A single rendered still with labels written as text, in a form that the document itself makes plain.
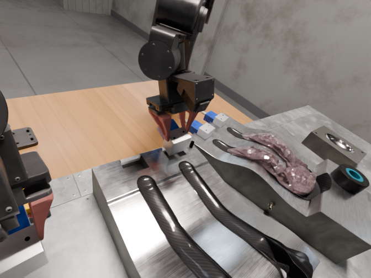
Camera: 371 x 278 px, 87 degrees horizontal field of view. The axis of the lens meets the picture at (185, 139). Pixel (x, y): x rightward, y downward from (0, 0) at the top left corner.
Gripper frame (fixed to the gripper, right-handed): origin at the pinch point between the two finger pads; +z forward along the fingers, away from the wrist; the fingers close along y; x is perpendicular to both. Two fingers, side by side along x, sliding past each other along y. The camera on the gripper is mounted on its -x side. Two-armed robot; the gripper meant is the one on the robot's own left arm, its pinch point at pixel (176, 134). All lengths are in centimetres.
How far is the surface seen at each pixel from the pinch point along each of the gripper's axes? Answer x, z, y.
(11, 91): 202, 20, -50
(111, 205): -6.3, 5.9, -18.6
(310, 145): -5, 26, 65
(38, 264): -13.4, 3.0, -28.9
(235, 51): 168, 6, 204
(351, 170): -25, 16, 42
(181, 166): -2.9, 7.4, -0.8
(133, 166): 3.1, 6.3, -10.6
